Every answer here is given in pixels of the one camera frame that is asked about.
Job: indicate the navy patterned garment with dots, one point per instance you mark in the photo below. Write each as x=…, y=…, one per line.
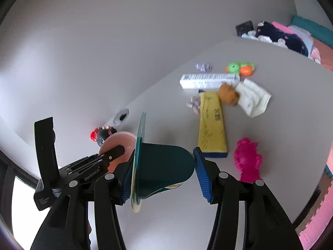
x=281, y=37

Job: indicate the pink garment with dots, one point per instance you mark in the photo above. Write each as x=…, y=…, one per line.
x=282, y=28

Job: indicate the green and orange toy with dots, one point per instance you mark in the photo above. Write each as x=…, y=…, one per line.
x=240, y=68

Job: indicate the pink round lid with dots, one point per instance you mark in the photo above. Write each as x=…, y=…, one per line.
x=118, y=140

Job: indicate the magenta fluffy toy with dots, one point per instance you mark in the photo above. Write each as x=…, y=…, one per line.
x=247, y=160

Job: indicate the long yellow carton box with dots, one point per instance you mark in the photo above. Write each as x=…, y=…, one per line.
x=212, y=130

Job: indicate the white cloth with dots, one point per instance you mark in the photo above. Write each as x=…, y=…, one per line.
x=256, y=36

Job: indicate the orange plush toy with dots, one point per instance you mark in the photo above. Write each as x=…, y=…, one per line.
x=228, y=94

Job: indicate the long white carton box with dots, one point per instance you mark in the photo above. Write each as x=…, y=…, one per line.
x=208, y=80

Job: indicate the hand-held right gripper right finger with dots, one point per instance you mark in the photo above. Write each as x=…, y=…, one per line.
x=204, y=177

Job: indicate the red and black toy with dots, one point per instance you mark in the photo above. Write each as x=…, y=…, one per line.
x=102, y=135

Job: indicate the colourful foam floor mat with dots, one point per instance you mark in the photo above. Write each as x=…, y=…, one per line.
x=318, y=224

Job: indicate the teal pillow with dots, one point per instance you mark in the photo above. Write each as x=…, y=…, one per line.
x=312, y=27

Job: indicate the light blue plastic disc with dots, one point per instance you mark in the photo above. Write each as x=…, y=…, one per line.
x=141, y=127

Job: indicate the small pink folded clothes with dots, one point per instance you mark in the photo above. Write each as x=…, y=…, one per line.
x=316, y=55

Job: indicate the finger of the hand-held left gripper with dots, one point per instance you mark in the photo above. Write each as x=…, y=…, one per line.
x=46, y=145
x=113, y=153

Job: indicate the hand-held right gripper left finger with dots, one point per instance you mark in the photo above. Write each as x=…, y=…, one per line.
x=127, y=185

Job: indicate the light blue folded blanket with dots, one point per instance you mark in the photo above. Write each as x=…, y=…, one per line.
x=304, y=37

